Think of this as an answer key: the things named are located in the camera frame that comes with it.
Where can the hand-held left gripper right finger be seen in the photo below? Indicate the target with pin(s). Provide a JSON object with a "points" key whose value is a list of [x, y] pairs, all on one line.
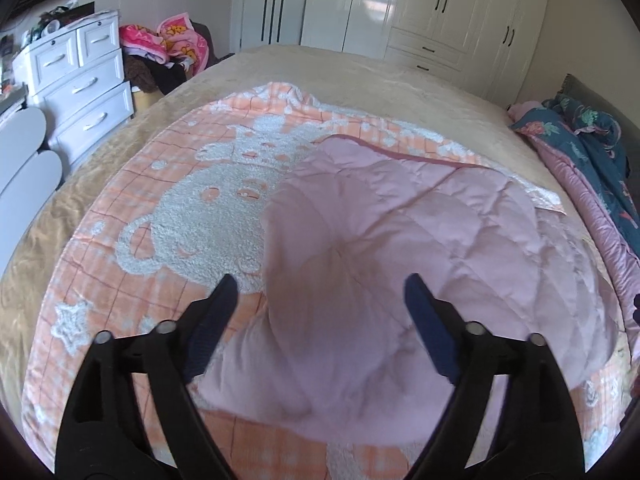
{"points": [[430, 330]]}

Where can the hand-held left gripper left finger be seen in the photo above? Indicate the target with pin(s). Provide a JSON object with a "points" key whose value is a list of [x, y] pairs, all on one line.
{"points": [[212, 325]]}

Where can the pink quilted jacket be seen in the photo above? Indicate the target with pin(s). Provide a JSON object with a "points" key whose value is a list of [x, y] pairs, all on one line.
{"points": [[375, 235]]}

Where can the pile of dark clothes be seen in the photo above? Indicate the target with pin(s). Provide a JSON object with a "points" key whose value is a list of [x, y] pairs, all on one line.
{"points": [[157, 72]]}

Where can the orange checked blanket white print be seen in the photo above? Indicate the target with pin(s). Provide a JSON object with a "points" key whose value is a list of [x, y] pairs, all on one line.
{"points": [[200, 220]]}

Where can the white rounded panel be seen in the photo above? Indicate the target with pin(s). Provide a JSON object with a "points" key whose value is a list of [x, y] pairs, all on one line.
{"points": [[17, 145], [30, 200]]}

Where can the cardboard box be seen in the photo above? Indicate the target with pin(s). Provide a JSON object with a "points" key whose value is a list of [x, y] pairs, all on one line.
{"points": [[145, 100]]}

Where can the teal floral quilt pink lining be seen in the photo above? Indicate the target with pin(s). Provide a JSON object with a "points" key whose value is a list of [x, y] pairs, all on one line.
{"points": [[585, 150]]}

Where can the pink pillow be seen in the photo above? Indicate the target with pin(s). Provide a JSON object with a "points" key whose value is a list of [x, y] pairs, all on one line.
{"points": [[524, 109]]}

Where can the white plastic drawer chest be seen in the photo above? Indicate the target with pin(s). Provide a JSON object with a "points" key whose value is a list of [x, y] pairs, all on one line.
{"points": [[82, 95]]}

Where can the bed with beige bedspread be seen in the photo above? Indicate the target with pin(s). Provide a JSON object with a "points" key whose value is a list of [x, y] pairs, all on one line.
{"points": [[360, 72]]}

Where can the pink cartoon print blanket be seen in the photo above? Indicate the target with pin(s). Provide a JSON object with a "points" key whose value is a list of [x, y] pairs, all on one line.
{"points": [[175, 37]]}

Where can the white wardrobe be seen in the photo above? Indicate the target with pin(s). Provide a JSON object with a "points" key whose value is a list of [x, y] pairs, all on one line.
{"points": [[430, 10]]}

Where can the white door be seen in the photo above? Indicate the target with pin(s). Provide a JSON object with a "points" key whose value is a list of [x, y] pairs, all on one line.
{"points": [[272, 10]]}

